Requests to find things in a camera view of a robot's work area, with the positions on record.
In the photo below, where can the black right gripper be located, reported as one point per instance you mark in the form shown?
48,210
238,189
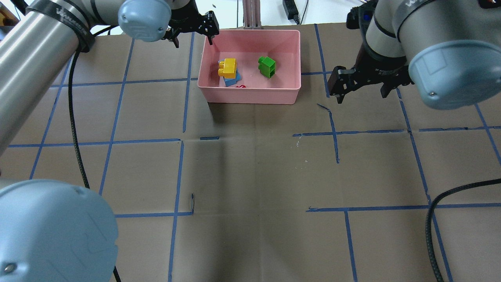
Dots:
372,69

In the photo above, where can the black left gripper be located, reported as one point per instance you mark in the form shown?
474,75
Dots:
183,19

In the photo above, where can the yellow toy block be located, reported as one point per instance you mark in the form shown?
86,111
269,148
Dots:
227,68

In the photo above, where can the blue toy block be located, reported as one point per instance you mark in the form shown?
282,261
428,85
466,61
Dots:
230,82

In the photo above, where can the green toy block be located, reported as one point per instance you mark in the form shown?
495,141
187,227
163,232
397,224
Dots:
267,66

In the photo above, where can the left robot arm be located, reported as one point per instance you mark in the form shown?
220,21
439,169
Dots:
51,230

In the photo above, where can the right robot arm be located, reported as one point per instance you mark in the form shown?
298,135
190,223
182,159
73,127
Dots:
449,49

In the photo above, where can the pink plastic box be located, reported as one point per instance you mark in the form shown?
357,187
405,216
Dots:
246,46

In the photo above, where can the black power adapter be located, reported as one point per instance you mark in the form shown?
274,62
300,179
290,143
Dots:
290,7

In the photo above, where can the aluminium frame post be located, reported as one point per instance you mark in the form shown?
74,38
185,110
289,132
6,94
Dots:
252,15

